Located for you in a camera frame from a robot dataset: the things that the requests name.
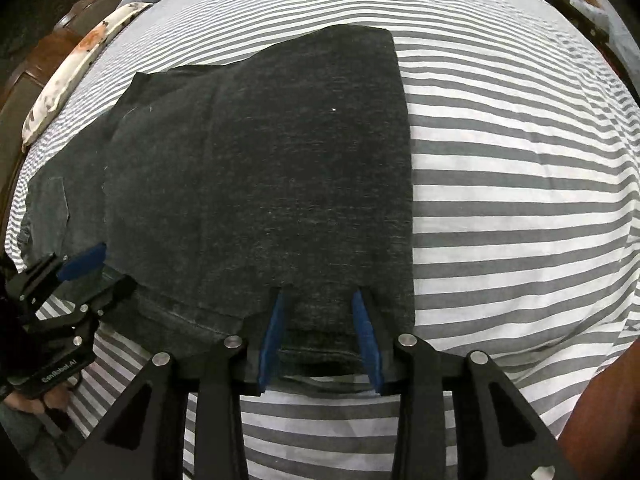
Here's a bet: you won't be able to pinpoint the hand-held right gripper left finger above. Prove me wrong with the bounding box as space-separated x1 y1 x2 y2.
75 290 287 480

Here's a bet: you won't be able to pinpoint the carved dark wooden headboard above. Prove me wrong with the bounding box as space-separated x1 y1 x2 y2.
0 0 138 116

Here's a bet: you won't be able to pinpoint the white dotted blanket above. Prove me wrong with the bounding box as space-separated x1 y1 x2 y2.
567 0 633 68

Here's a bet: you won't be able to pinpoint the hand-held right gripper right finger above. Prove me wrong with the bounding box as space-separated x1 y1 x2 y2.
351 287 576 480

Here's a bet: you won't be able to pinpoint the person's left hand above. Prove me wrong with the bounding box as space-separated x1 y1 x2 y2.
7 382 73 415

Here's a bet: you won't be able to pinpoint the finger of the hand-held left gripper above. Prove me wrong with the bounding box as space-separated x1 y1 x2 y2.
12 241 109 303
30 267 141 341

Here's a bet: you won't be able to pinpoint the floral pillow with orange flowers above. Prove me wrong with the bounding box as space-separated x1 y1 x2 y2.
20 1 155 152

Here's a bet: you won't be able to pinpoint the grey white striped bed sheet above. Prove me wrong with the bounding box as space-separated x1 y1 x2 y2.
5 0 640 480

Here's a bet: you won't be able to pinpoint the brown wooden bed footboard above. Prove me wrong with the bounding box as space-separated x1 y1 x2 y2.
557 345 640 463

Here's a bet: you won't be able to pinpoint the dark grey denim pants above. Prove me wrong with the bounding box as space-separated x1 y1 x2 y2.
22 25 417 388

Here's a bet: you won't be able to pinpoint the person's grey clothing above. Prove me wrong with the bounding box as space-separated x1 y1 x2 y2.
0 402 93 480

